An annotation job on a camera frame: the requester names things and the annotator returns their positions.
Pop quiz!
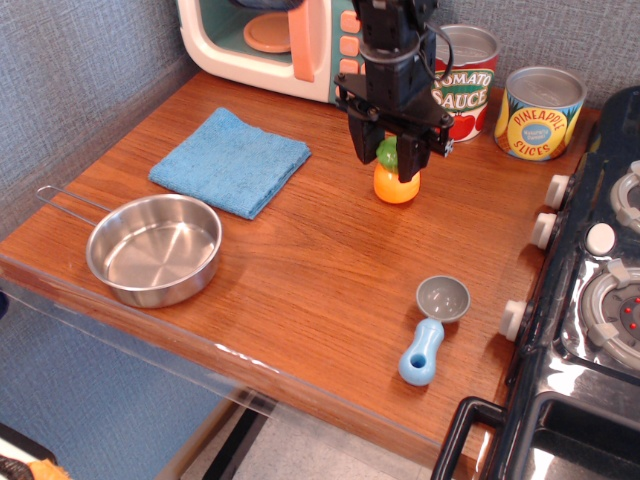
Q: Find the teal toy microwave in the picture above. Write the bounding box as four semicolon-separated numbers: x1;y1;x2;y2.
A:
176;0;365;103

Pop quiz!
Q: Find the stainless steel pan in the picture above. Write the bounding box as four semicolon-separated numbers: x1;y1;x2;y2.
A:
36;185;223;308

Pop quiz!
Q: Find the tomato sauce can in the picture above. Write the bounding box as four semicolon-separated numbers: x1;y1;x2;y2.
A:
431;24;501;142

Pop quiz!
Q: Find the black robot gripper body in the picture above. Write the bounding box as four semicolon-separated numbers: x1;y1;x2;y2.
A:
334;29;453;156

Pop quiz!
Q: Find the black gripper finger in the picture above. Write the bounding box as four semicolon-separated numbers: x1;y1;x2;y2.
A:
347;110;386;164
396;132;431;183

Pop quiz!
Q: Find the orange toy with green cap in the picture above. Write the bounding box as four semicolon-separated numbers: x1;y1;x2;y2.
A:
373;136;421;204

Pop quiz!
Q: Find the blue grey toy scoop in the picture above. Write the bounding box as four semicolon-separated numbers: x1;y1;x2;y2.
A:
398;275;471;387

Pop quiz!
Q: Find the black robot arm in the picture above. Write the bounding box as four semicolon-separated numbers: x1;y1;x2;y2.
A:
334;1;454;183

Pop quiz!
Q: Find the black toy stove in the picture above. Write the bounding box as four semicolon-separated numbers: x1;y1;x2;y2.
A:
432;87;639;479

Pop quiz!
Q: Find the blue folded cloth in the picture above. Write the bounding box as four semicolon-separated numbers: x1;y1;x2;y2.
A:
149;108;311;220

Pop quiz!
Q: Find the orange plush toy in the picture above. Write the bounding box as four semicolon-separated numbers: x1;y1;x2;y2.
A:
1;456;71;480

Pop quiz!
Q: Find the pineapple slices can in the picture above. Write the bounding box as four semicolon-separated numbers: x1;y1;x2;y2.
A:
494;66;587;162

